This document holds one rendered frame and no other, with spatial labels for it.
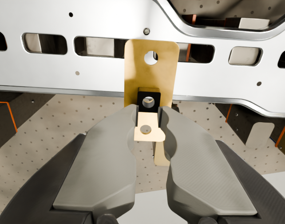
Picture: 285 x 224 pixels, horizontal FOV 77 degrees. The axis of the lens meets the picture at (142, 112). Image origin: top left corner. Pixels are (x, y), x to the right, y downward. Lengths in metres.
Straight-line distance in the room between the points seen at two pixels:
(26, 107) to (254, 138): 0.56
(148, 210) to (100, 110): 1.83
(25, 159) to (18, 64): 0.66
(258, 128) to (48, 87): 0.45
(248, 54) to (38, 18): 0.36
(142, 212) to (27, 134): 1.81
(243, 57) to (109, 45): 0.24
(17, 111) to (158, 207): 2.05
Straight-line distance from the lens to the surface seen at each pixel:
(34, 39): 0.39
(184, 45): 0.46
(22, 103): 0.54
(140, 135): 0.16
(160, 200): 2.26
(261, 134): 0.49
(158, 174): 0.91
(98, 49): 0.35
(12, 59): 0.40
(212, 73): 0.36
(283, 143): 0.61
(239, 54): 0.38
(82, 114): 0.75
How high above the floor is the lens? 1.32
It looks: 62 degrees down
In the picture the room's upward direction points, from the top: 180 degrees clockwise
